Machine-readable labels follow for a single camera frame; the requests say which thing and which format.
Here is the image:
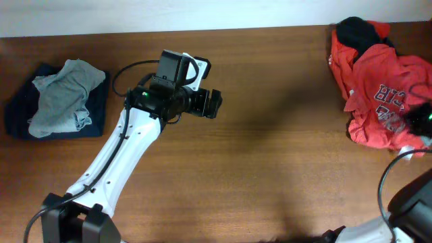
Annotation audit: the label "red soccer print t-shirt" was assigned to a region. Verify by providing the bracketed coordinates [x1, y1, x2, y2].
[328, 36, 431, 151]

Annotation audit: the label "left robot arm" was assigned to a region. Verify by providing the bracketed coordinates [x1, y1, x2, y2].
[31, 50, 223, 243]

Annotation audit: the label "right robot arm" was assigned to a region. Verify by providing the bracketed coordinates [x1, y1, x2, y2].
[314, 148, 431, 243]

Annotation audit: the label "red garment under pile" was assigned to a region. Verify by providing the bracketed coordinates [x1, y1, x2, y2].
[367, 20, 390, 39]

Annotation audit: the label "black garment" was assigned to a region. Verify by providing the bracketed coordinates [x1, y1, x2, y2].
[335, 16, 394, 63]

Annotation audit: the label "light grey crumpled shirt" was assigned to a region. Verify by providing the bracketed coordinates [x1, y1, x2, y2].
[28, 59, 106, 138]

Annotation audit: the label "navy blue folded garment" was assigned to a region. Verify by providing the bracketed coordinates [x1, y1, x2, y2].
[3, 63, 110, 140]

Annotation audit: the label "left black cable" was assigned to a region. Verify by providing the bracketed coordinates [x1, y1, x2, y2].
[22, 59, 200, 243]

